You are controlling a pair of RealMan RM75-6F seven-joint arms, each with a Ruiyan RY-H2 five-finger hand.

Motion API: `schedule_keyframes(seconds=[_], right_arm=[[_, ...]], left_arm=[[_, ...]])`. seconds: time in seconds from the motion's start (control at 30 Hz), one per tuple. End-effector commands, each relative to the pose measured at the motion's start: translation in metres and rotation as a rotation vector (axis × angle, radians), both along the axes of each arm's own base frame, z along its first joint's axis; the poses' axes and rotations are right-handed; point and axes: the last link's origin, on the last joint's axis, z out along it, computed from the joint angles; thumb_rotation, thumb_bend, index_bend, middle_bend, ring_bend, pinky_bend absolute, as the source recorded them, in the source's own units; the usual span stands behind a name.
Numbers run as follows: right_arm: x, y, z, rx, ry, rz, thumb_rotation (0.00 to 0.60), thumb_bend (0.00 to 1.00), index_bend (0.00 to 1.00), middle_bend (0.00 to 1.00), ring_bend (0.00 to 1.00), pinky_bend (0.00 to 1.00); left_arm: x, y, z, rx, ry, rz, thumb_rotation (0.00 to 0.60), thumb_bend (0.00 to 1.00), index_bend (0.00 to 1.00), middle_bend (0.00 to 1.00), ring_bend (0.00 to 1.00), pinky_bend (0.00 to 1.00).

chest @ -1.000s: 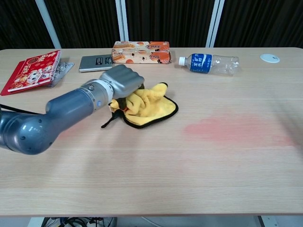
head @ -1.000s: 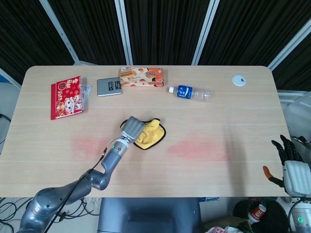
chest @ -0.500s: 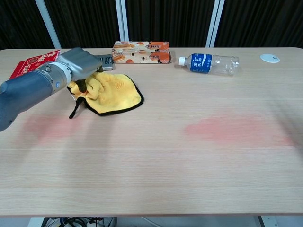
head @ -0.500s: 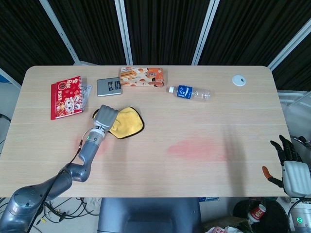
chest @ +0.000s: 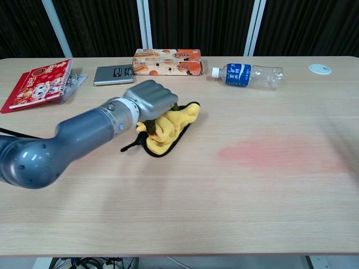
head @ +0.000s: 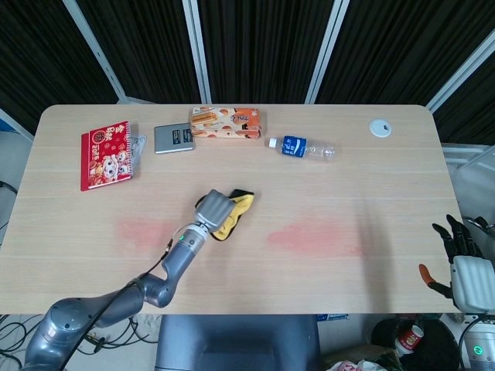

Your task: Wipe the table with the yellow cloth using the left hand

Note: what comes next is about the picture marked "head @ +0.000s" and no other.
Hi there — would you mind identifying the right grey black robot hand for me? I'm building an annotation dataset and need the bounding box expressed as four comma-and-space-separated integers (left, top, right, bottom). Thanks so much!
418, 214, 495, 312

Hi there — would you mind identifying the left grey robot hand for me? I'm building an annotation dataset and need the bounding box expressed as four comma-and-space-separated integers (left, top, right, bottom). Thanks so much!
193, 189, 237, 235

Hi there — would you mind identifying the yellow microfibre cloth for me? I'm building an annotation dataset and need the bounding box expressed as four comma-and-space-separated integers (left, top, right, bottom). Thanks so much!
194, 188, 255, 242

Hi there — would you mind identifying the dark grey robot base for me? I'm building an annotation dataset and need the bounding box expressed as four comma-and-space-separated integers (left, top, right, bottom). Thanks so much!
154, 315, 323, 371

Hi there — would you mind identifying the grey metal card case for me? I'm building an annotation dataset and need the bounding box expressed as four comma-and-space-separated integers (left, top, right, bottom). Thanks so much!
154, 122, 196, 155

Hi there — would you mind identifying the red white instant noodle cup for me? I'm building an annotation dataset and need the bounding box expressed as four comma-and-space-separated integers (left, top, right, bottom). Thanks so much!
397, 323, 425, 356

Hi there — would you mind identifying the black bag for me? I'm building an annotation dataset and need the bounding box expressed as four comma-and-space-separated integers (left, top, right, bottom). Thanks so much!
371, 316, 463, 371

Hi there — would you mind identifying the orange snack box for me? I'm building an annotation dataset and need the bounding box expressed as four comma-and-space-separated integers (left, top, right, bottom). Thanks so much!
189, 107, 267, 141

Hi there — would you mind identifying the clear plastic packet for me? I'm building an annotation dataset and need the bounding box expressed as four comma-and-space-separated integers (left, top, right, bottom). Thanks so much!
130, 133, 149, 167

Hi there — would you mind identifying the clear bottle blue label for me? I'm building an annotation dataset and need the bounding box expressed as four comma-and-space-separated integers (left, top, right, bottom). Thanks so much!
268, 134, 342, 161

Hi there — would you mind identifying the red spiral calendar notebook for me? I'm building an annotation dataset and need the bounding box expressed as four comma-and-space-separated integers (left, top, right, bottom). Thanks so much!
80, 121, 137, 192

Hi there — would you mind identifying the white red plastic bag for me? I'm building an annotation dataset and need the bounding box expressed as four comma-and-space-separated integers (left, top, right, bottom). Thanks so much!
326, 358, 391, 371

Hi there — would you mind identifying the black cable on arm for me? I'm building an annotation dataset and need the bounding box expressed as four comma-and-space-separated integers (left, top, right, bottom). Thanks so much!
63, 239, 174, 371

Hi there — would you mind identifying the white round cable grommet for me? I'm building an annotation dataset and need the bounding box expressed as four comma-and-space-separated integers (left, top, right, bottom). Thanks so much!
368, 118, 393, 137

